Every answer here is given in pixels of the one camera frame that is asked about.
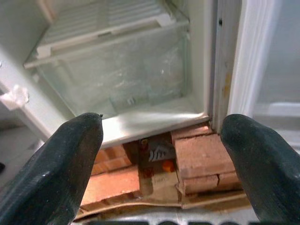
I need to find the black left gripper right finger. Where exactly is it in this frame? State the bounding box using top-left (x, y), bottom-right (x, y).
top-left (220, 113), bottom-right (300, 224)

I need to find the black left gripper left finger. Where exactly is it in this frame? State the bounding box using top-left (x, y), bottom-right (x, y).
top-left (0, 112), bottom-right (104, 225)

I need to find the white fridge door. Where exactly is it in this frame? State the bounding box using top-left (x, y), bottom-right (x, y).
top-left (227, 0), bottom-right (300, 152)

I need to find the white fridge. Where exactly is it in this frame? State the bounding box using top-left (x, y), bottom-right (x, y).
top-left (0, 0), bottom-right (234, 149)

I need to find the white-edged glass fridge shelf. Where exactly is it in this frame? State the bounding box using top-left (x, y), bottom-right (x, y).
top-left (22, 0), bottom-right (191, 69)

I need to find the red brick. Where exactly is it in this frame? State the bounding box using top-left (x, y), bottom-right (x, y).
top-left (79, 169), bottom-right (144, 212)
top-left (182, 172), bottom-right (243, 195)
top-left (174, 133), bottom-right (235, 179)
top-left (90, 144), bottom-right (133, 177)
top-left (170, 123), bottom-right (214, 142)

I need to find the white plastic door clip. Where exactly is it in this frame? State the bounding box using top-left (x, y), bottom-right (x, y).
top-left (0, 83), bottom-right (30, 111)

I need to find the printed cardboard box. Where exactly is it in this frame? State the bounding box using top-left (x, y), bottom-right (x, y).
top-left (122, 133), bottom-right (179, 195)

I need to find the clear crisper drawer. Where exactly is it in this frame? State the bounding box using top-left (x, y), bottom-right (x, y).
top-left (34, 22), bottom-right (193, 116)

